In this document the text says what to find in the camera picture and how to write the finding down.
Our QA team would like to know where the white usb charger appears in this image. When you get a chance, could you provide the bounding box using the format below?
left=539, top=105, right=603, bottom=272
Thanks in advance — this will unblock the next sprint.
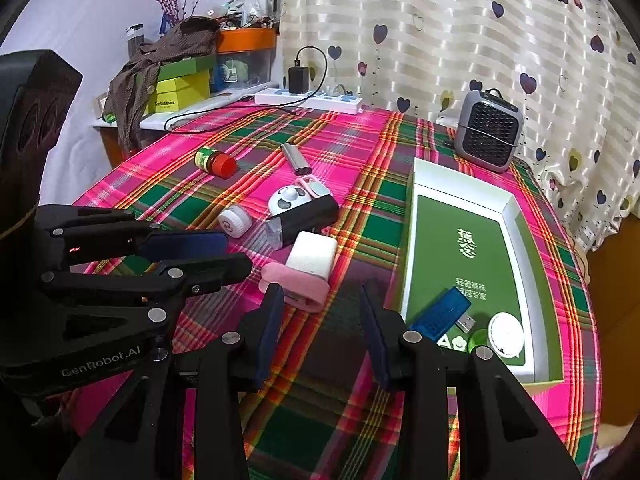
left=285, top=232, right=337, bottom=281

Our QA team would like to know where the green box lid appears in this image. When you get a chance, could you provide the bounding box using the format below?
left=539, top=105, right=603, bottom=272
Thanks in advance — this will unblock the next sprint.
left=156, top=54, right=216, bottom=81

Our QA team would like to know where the grey mini heater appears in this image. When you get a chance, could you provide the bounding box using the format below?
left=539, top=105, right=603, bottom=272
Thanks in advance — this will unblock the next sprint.
left=454, top=89, right=524, bottom=174

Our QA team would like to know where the orange lid storage bin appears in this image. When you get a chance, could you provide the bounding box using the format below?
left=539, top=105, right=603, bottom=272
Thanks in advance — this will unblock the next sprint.
left=210, top=27, right=277, bottom=93

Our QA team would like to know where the dark glass jar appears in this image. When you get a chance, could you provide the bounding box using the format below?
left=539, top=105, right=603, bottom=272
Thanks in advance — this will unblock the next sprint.
left=126, top=24, right=145, bottom=58

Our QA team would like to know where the white disc green base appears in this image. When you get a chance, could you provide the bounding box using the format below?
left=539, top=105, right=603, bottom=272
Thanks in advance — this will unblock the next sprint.
left=468, top=312, right=525, bottom=360

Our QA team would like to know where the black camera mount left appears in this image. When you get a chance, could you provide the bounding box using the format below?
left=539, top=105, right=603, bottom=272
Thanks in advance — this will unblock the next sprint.
left=0, top=50, right=82, bottom=232

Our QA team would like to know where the small white round jar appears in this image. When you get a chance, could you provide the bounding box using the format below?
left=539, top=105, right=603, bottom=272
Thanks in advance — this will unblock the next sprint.
left=217, top=205, right=253, bottom=240

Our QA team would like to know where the heart pattern curtain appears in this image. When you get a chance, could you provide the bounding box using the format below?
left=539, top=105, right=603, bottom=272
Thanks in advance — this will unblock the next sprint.
left=280, top=0, right=639, bottom=250

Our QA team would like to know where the pink clip gadget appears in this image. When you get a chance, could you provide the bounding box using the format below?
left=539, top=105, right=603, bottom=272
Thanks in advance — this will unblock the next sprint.
left=295, top=174, right=332, bottom=198

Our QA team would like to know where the black cable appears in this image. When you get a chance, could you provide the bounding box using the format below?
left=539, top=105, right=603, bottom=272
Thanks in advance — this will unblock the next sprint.
left=162, top=45, right=330, bottom=136

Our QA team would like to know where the red cap brown bottle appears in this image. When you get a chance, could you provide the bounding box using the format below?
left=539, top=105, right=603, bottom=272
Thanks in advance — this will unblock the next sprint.
left=194, top=146, right=238, bottom=179

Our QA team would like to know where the brown cloth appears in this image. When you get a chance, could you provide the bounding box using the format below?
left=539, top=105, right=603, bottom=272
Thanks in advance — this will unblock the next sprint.
left=104, top=16, right=219, bottom=155

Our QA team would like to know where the black power adapter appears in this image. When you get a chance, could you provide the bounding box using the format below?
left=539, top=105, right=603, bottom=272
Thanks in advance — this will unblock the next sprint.
left=288, top=64, right=310, bottom=94

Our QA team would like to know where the white power strip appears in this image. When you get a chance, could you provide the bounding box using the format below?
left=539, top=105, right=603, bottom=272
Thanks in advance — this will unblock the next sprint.
left=254, top=89, right=362, bottom=115

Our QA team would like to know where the white panda gadget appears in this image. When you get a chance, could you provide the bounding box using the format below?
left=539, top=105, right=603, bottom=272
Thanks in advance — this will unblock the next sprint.
left=268, top=184, right=311, bottom=216

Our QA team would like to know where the yellow box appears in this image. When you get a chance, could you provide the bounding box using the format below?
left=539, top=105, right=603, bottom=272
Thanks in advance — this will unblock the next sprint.
left=144, top=70, right=210, bottom=115

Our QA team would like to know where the green cardboard box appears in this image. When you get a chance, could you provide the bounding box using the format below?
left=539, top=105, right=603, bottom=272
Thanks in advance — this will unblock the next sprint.
left=397, top=159, right=564, bottom=394

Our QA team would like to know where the plaid tablecloth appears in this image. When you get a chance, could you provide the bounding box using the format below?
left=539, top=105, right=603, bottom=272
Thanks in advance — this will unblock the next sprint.
left=79, top=108, right=601, bottom=479

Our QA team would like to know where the blue usb stick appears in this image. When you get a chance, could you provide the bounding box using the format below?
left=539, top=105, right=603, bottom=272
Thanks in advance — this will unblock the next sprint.
left=410, top=287, right=472, bottom=342

